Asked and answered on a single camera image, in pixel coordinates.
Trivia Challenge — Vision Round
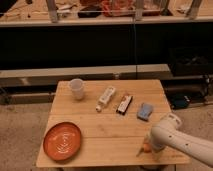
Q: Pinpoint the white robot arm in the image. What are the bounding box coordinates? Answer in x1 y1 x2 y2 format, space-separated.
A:
149 113 213 168

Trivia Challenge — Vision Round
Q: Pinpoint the orange ceramic bowl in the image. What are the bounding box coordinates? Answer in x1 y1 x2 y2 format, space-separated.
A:
43 122 82 161

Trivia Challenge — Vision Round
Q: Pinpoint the white tube bottle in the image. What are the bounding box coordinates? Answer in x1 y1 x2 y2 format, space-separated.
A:
96 86 116 112

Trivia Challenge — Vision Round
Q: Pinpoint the dark candy bar box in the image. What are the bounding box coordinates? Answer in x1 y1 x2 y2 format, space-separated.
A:
116 94 133 115

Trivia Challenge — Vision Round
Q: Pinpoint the translucent plastic cup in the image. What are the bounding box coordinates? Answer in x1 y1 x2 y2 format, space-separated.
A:
69 78 84 100

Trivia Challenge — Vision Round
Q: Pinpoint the wooden table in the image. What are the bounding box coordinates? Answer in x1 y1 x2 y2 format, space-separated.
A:
35 79 191 169

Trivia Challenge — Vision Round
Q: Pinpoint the blue sponge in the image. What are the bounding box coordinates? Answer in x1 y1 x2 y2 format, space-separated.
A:
137 103 153 121

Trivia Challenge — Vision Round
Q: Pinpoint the black crate under shelf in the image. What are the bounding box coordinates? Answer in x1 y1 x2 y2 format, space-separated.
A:
168 46 213 76

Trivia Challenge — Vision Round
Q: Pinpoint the black hanging cable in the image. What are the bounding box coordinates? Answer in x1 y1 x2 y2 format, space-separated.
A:
132 16 139 80

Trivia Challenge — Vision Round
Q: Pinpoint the long metal bench rail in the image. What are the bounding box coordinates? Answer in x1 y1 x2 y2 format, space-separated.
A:
0 64 171 87

